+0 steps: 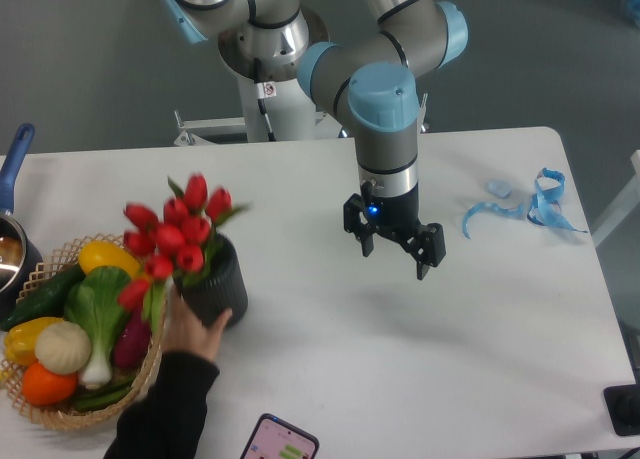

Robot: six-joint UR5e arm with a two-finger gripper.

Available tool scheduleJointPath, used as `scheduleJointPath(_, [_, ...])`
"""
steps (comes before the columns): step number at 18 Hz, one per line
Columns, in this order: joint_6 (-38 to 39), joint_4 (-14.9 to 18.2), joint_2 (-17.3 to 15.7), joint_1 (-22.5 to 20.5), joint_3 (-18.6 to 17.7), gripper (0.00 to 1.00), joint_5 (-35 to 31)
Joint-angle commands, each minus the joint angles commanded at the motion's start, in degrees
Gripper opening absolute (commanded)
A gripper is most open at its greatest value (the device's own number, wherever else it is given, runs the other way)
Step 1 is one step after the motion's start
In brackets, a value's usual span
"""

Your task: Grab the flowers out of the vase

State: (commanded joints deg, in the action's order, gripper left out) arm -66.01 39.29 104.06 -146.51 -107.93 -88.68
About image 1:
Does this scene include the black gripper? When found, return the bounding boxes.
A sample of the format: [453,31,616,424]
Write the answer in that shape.
[343,181,446,280]

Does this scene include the dark ribbed vase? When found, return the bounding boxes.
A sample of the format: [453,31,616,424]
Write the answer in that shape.
[174,235,248,327]

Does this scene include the red tulip bouquet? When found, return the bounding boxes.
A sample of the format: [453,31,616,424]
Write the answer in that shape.
[118,172,249,328]

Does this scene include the black sleeved forearm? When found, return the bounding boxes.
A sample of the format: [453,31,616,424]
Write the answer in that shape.
[105,352,219,458]

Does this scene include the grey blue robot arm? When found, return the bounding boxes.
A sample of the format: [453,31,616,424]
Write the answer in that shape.
[162,0,468,276]

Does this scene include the person's hand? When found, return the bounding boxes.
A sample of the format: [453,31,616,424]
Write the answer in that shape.
[161,286,233,363]

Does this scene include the light blue small cap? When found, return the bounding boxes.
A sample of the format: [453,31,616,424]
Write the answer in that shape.
[485,179,512,199]

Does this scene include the blue ribbon strip curved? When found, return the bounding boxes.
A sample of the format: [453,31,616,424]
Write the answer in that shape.
[460,201,526,241]

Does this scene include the blue ribbon loop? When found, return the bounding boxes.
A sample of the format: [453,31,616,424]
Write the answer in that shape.
[526,167,587,233]

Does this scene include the smartphone with lit screen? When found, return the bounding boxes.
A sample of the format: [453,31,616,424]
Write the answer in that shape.
[240,413,320,459]

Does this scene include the purple eggplant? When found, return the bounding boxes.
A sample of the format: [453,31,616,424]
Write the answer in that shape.
[113,307,151,369]

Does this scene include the black device table corner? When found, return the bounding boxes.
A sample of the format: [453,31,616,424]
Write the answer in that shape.
[603,384,639,437]

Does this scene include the yellow bell pepper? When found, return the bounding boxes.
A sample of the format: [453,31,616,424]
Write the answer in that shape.
[78,240,141,277]

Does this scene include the green bok choy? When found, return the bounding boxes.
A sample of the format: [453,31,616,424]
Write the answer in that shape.
[64,266,131,390]

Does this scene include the woven bamboo basket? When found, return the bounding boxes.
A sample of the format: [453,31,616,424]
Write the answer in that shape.
[1,233,166,431]

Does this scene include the cream steamed bun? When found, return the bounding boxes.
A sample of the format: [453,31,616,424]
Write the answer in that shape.
[34,321,92,375]

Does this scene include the green cucumber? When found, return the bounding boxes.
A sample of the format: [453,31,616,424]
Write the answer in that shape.
[1,264,85,332]

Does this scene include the green bean pods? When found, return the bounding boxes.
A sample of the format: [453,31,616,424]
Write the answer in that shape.
[72,375,135,413]

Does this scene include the orange fruit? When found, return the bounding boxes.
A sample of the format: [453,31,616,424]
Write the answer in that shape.
[21,362,78,406]

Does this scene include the yellow pepper lower left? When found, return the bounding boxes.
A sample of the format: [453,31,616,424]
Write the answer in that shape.
[4,317,63,366]

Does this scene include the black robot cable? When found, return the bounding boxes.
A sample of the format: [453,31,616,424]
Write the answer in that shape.
[251,57,277,143]

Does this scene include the blue handled steel pot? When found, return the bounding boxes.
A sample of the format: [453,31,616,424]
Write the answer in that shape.
[1,123,42,320]

